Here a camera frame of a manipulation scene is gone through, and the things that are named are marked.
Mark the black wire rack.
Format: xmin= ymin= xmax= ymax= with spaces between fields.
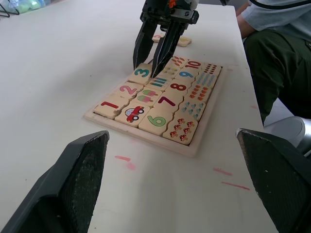
xmin=0 ymin=0 xmax=20 ymax=18

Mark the blue number 9 tile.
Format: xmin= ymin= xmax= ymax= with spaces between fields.
xmin=175 ymin=68 xmax=200 ymax=82

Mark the wooden number puzzle board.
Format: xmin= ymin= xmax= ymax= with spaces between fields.
xmin=83 ymin=57 xmax=230 ymax=159

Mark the two ice creams picture tile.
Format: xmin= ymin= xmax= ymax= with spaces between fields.
xmin=133 ymin=87 xmax=165 ymax=107

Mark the dark dots picture tile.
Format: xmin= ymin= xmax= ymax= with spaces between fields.
xmin=203 ymin=63 xmax=223 ymax=76

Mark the teal number 3 tile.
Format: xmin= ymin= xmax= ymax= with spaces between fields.
xmin=128 ymin=63 xmax=156 ymax=85

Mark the green number 6 tile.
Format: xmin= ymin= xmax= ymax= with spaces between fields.
xmin=138 ymin=106 xmax=178 ymax=136

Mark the red number 1 tile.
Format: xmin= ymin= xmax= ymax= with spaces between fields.
xmin=93 ymin=96 xmax=129 ymax=120

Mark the yellow items picture tile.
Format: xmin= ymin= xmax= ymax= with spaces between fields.
xmin=159 ymin=65 xmax=182 ymax=80

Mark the silver round stool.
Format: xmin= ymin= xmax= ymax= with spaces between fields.
xmin=263 ymin=115 xmax=311 ymax=157

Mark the green soft object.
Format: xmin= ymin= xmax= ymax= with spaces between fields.
xmin=19 ymin=0 xmax=41 ymax=13

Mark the pink number 7 tile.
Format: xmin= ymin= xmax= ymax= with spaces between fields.
xmin=153 ymin=91 xmax=185 ymax=111

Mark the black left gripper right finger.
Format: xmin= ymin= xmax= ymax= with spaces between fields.
xmin=235 ymin=128 xmax=311 ymax=233

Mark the blue clouds picture tile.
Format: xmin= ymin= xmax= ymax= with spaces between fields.
xmin=175 ymin=99 xmax=207 ymax=122

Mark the loose yellow number tile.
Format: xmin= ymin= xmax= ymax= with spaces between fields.
xmin=176 ymin=35 xmax=192 ymax=47

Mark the seated person in grey shirt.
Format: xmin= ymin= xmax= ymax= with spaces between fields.
xmin=240 ymin=0 xmax=311 ymax=127

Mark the red car picture tile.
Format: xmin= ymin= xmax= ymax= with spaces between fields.
xmin=115 ymin=101 xmax=154 ymax=129

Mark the light blue shapes picture tile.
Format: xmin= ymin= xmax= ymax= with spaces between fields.
xmin=194 ymin=72 xmax=218 ymax=89

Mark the orange shapes picture tile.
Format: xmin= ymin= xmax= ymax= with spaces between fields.
xmin=186 ymin=83 xmax=212 ymax=102

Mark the pink number 2 tile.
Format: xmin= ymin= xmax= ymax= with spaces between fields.
xmin=114 ymin=82 xmax=144 ymax=101

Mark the red number 8 tile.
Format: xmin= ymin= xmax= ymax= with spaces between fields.
xmin=165 ymin=79 xmax=192 ymax=95

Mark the red mushrooms picture tile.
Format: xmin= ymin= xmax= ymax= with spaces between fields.
xmin=162 ymin=114 xmax=199 ymax=146

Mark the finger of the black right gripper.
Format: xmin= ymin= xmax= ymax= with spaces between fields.
xmin=152 ymin=20 xmax=188 ymax=79
xmin=133 ymin=19 xmax=159 ymax=70

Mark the teal pencils picture tile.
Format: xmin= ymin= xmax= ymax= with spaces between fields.
xmin=145 ymin=76 xmax=174 ymax=92

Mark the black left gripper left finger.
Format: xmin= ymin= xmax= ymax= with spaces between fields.
xmin=0 ymin=130 xmax=110 ymax=233

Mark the orange carrots picture tile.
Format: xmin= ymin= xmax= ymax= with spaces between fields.
xmin=169 ymin=55 xmax=189 ymax=68

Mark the red number 10 tile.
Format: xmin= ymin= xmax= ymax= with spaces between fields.
xmin=184 ymin=59 xmax=207 ymax=72

